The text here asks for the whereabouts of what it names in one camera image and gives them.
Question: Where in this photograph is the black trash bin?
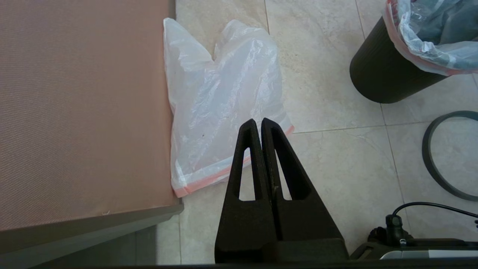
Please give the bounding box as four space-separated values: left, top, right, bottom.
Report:
350 15 448 104

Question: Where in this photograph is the black robot chassis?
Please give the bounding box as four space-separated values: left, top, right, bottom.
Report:
349 226 478 262

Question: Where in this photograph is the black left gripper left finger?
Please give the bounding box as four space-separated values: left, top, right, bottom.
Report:
215 119 279 263

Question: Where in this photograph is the black chassis cable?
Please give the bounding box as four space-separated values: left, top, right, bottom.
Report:
387 202 478 245

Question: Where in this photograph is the white bag orange drawstring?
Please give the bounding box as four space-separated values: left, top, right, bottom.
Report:
385 0 478 76
163 18 294 198

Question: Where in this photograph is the empty white bag orange drawstring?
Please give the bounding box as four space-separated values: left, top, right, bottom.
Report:
163 18 294 198

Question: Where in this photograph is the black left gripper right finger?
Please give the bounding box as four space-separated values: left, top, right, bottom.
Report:
261 118 350 262

